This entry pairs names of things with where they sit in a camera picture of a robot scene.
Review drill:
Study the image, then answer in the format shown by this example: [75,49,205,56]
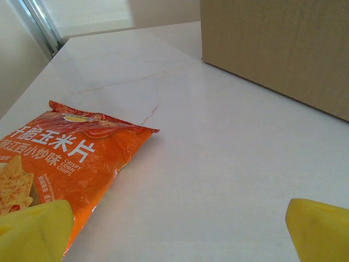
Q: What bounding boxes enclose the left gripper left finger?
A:
[0,199,75,262]

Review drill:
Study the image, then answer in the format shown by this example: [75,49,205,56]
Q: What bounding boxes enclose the aluminium frame post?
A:
[10,0,65,60]

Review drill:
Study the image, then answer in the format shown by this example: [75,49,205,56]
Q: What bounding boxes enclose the small cardboard box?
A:
[200,0,349,122]

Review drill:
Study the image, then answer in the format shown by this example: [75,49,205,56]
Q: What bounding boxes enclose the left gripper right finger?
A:
[284,198,349,262]

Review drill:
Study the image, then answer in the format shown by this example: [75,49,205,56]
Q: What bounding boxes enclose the orange corn chips bag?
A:
[0,100,160,259]

